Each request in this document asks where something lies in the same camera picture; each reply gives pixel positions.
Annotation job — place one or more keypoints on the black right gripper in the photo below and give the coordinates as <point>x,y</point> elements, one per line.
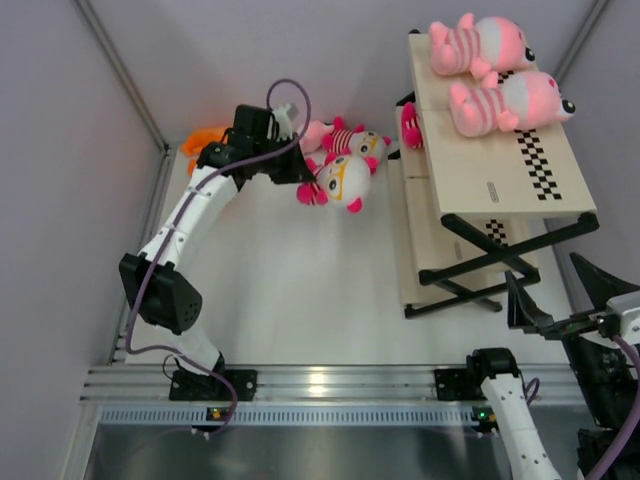
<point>523,310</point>

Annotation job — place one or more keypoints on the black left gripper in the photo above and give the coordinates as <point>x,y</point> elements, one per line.
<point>296,171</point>

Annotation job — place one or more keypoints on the white magenta plush yellow glasses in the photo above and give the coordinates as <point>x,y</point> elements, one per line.
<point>340,180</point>

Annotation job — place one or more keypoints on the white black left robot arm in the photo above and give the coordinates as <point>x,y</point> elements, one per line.
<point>156,287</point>

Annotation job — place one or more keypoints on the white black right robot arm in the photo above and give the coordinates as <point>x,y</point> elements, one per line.
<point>602,453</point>

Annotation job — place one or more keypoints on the cream two-tier folding shelf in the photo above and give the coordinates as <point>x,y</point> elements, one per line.
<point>467,210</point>

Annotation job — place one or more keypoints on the magenta plush on lower shelf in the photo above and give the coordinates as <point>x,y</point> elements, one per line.
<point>410,127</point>

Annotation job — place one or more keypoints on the pink striped plush front shelf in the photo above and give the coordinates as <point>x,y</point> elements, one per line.
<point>524,101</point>

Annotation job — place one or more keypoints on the pink striped plush shelf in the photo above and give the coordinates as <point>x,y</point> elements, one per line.
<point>479,47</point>
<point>524,101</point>

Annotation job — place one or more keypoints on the pink striped plush back shelf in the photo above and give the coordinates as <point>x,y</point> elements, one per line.
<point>479,47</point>

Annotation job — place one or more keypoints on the orange plush upper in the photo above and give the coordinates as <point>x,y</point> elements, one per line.
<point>200,138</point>

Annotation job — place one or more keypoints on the orange plush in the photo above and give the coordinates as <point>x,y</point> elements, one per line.
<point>192,165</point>
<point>200,138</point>

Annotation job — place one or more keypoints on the orange plush lower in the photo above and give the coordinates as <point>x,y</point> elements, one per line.
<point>192,165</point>

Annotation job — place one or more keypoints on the small pink striped plush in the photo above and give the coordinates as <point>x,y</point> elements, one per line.
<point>311,139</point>

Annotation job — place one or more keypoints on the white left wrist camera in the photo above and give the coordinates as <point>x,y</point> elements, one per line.
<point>284,116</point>

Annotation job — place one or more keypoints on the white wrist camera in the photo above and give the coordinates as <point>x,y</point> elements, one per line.
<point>622,318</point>
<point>284,116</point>

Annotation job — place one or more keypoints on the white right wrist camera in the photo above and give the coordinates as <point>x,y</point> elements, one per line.
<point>622,318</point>

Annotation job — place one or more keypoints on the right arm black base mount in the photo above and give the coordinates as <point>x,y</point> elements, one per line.
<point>456,384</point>

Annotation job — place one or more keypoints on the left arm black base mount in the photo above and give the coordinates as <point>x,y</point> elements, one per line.
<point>188,386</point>

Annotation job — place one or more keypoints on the aluminium rail frame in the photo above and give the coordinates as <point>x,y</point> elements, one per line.
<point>288,383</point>

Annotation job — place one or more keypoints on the grey slotted cable duct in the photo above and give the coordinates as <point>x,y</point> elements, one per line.
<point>273,415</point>

